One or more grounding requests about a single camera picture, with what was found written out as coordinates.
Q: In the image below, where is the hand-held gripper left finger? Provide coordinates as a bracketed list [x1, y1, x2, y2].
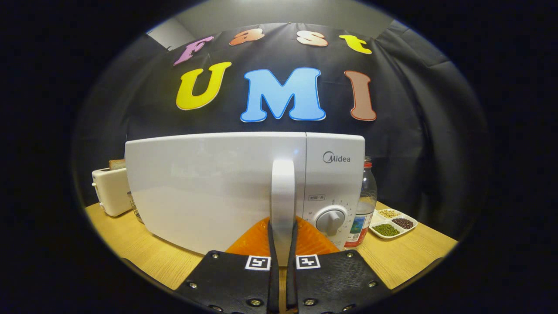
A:
[174, 217, 279, 314]

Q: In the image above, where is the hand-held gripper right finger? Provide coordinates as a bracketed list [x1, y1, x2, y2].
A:
[286, 217, 393, 314]

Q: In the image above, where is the white microwave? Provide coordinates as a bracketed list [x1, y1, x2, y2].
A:
[124, 132, 366, 267]

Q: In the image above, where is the white divided dish with beans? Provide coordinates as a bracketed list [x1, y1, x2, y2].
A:
[369, 208, 418, 239]

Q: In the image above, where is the clear plastic water bottle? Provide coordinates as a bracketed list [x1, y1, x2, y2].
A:
[344, 156, 378, 250]

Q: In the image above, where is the white toaster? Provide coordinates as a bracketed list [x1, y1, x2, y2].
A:
[92, 167, 133, 217]

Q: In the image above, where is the metal wire basket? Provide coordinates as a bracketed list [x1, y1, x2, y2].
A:
[127, 191, 143, 224]

